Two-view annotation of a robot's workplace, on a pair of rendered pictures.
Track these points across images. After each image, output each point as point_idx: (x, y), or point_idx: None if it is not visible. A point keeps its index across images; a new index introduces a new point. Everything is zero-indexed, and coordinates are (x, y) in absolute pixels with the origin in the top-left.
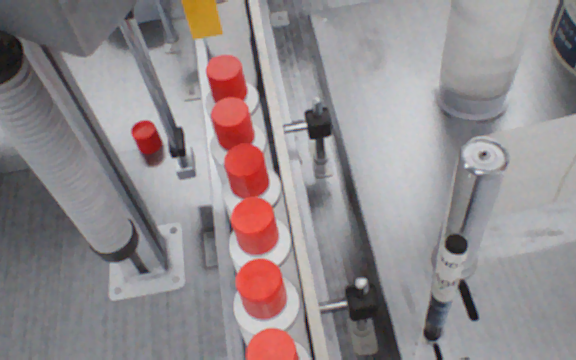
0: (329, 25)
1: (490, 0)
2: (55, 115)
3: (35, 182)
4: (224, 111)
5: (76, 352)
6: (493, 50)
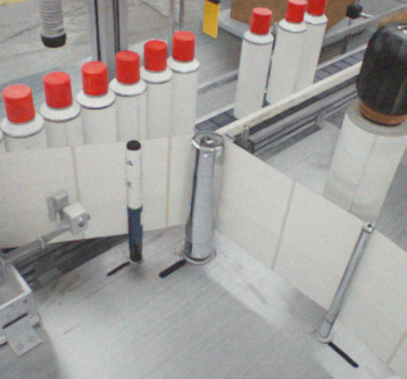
0: (331, 134)
1: (348, 121)
2: None
3: None
4: (153, 43)
5: None
6: (342, 167)
